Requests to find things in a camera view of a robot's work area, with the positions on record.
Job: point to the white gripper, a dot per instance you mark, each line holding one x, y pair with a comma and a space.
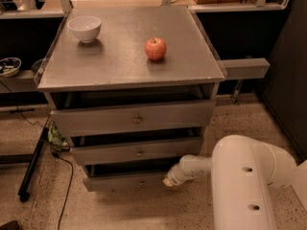
176, 176

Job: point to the grey bottom drawer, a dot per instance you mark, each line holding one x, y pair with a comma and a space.
124, 176

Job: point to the grey drawer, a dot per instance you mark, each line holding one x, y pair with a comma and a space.
135, 151
131, 118
124, 176

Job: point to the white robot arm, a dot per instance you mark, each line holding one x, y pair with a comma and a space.
242, 171

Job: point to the grey middle drawer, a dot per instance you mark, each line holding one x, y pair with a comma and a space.
135, 151

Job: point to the grey drawer cabinet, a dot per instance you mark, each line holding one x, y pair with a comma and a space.
114, 70

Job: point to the grey top drawer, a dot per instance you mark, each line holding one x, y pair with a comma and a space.
131, 118

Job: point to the green snack bag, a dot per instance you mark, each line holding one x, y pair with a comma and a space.
56, 140

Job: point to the red apple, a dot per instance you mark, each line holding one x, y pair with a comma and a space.
155, 48

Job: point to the black metal bar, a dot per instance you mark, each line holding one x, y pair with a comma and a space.
23, 193

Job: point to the grey side shelf beam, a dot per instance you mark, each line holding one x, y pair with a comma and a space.
245, 68

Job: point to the white ceramic bowl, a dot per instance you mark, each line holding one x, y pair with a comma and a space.
85, 28

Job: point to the patterned small bowl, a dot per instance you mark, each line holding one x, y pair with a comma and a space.
9, 66

